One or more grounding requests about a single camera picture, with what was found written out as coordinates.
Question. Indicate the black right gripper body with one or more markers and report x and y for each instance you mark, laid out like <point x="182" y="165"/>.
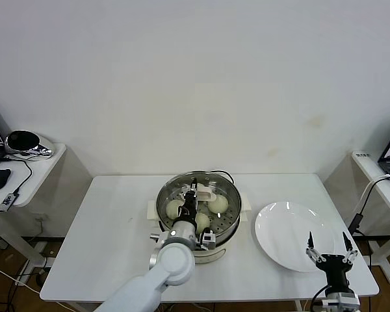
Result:
<point x="334" y="265"/>

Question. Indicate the white electric cooker base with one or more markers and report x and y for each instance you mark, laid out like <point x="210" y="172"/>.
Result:
<point x="217" y="255"/>

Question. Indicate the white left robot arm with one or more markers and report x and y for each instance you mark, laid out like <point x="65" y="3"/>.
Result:
<point x="172" y="263"/>

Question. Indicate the white round plate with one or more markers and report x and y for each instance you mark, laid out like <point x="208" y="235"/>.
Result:
<point x="279" y="227"/>

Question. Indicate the small white printed label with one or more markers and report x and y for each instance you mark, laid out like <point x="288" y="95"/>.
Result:
<point x="363" y="155"/>

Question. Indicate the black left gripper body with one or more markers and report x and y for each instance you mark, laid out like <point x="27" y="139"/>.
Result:
<point x="189" y="208"/>

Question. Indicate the stainless steel steamer pot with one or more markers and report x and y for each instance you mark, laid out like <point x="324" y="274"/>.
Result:
<point x="246" y="208"/>

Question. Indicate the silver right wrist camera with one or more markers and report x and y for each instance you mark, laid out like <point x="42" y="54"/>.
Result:
<point x="341" y="301"/>

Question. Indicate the white steamed baozi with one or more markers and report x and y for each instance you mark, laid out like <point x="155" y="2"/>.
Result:
<point x="219" y="204"/>
<point x="172" y="209"/>
<point x="204" y="222"/>

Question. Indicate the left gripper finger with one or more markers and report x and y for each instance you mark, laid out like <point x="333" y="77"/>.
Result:
<point x="183" y="210"/>
<point x="193" y="186"/>

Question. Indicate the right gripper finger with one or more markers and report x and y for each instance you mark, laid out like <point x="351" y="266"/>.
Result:
<point x="350" y="256"/>
<point x="313" y="253"/>

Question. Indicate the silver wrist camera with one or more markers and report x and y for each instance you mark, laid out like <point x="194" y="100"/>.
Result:
<point x="208" y="240"/>
<point x="341" y="301"/>

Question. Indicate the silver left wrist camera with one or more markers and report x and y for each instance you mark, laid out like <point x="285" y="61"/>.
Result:
<point x="208" y="240"/>

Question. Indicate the white side desk with mouse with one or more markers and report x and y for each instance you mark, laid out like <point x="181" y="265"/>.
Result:
<point x="42" y="175"/>

